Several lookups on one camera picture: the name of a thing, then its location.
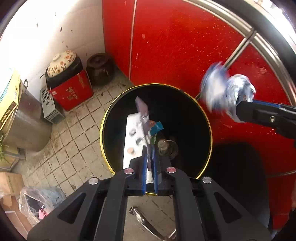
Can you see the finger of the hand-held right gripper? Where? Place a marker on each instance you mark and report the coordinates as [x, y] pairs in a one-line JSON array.
[[259, 114], [286, 106]]

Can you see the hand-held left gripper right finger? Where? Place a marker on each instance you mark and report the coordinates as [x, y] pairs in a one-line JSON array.
[[156, 171]]

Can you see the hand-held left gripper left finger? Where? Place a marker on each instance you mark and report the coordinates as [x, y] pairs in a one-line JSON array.
[[144, 171]]

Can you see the silver blue wrapper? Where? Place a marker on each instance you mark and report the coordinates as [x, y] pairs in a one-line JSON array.
[[240, 88]]

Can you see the silver blister pack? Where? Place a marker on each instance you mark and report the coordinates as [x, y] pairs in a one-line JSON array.
[[133, 134]]

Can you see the blue snack wrapper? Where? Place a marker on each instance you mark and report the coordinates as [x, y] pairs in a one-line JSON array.
[[158, 126]]

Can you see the purple wrapper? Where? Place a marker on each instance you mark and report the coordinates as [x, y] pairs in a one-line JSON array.
[[142, 109]]

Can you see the black bin yellow rim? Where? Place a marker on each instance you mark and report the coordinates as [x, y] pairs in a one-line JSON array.
[[185, 115]]

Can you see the clear plastic cup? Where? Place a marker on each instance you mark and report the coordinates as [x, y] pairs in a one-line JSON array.
[[167, 148]]

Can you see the red box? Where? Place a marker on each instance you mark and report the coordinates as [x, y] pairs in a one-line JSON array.
[[74, 92]]

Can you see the red cabinet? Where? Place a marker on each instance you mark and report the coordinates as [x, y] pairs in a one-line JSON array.
[[173, 46]]

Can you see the dark brown jar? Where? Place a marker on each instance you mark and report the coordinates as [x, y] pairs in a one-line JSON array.
[[99, 67]]

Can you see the grey plastic basket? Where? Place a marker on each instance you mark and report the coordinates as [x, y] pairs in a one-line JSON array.
[[49, 109]]

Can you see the clear plastic bag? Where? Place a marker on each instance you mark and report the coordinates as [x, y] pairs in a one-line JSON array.
[[34, 201]]

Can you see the large steel stockpot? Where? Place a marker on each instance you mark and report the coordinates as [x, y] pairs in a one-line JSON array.
[[27, 125]]

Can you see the brown cardboard box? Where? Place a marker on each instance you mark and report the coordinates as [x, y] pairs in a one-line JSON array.
[[11, 183]]

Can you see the grey wooden stand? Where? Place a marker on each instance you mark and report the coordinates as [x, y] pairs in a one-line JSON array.
[[11, 160]]

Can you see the floral lidded pot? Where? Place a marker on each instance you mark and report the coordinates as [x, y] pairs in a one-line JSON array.
[[61, 64]]

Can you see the yellow cardboard box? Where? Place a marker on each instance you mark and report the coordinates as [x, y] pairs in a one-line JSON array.
[[9, 97]]

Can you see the steel cabinet rail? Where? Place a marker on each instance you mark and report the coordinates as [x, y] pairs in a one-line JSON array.
[[231, 16]]

